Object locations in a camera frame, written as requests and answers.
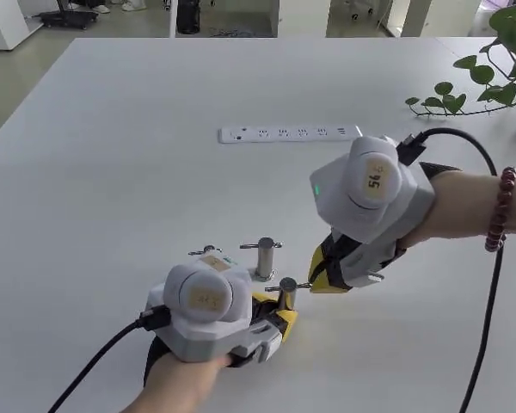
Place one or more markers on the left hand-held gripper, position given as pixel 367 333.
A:
pixel 206 331

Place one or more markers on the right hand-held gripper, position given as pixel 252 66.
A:
pixel 370 202

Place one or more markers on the metal cotter pin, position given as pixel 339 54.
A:
pixel 196 252
pixel 303 285
pixel 248 246

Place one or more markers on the person's left forearm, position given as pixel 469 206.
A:
pixel 155 398

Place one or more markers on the person's left hand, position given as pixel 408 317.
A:
pixel 185 371

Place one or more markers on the person's right hand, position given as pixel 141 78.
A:
pixel 451 206

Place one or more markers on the white power strip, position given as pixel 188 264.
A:
pixel 290 133

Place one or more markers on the green potted plant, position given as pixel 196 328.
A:
pixel 505 92

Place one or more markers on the black bag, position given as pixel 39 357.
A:
pixel 188 17

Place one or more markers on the black wheeled base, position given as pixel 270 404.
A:
pixel 69 18

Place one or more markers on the white cabinet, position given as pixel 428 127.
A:
pixel 4 21

